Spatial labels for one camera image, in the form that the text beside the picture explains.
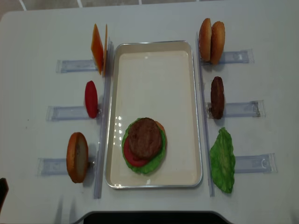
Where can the green lettuce on burger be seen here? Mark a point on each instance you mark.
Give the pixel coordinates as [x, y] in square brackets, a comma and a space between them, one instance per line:
[144, 145]

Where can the clear holder rail bottom left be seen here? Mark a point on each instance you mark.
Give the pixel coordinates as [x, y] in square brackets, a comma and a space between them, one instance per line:
[50, 166]

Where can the orange cheese slice left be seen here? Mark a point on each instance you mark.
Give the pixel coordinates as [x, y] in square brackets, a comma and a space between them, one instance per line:
[97, 49]

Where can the clear holder rail middle left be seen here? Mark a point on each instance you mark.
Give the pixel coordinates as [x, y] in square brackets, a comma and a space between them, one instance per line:
[59, 113]

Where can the long clear rail right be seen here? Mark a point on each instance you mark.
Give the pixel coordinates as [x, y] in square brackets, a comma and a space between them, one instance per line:
[205, 122]

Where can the clear holder rail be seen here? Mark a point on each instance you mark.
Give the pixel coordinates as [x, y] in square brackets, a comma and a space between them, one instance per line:
[65, 66]
[245, 109]
[59, 113]
[265, 163]
[50, 166]
[242, 56]

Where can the clear holder rail middle right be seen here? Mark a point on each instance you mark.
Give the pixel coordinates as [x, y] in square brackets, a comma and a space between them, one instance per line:
[245, 109]

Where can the bun half inner right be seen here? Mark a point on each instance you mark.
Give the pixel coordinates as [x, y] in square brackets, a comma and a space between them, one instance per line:
[217, 41]

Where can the clear holder rail bottom right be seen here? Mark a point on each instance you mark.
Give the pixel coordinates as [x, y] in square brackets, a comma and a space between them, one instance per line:
[265, 163]

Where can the black base bottom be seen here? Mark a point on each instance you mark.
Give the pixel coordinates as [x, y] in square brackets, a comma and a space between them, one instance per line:
[153, 217]

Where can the white metal tray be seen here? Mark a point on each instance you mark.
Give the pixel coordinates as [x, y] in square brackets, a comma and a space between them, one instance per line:
[155, 80]

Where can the brown meat patty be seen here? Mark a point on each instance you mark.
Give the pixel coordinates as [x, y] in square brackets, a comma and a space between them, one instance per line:
[144, 138]
[217, 98]

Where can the clear holder rail top right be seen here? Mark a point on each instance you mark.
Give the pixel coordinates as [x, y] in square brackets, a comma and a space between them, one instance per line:
[242, 56]

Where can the long clear rail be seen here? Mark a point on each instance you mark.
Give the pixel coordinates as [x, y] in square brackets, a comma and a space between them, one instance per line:
[205, 122]
[104, 122]

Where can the long clear rail left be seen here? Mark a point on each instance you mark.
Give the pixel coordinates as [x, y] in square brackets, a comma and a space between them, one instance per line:
[104, 122]

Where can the clear holder rail top left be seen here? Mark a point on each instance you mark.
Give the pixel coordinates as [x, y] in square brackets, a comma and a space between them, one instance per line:
[65, 66]

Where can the orange cheese slice right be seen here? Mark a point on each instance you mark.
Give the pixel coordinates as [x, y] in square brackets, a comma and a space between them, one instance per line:
[105, 52]

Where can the green lettuce leaf standing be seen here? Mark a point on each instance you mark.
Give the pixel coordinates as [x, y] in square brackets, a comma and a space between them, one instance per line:
[222, 160]

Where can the red tomato slice standing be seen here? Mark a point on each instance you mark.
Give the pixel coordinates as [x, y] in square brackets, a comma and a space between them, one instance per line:
[91, 99]

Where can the orange cheese slice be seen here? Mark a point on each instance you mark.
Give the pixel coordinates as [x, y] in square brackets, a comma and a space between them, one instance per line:
[97, 49]
[105, 52]

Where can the red tomato slice on burger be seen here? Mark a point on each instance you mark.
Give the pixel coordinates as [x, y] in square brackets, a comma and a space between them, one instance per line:
[131, 158]

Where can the dark object left edge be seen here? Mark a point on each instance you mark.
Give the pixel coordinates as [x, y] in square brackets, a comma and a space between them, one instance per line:
[3, 191]

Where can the bun half outer right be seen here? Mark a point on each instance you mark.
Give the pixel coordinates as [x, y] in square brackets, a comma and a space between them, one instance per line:
[205, 34]

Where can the bun half left standing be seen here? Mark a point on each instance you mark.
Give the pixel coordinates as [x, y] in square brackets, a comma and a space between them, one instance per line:
[77, 157]

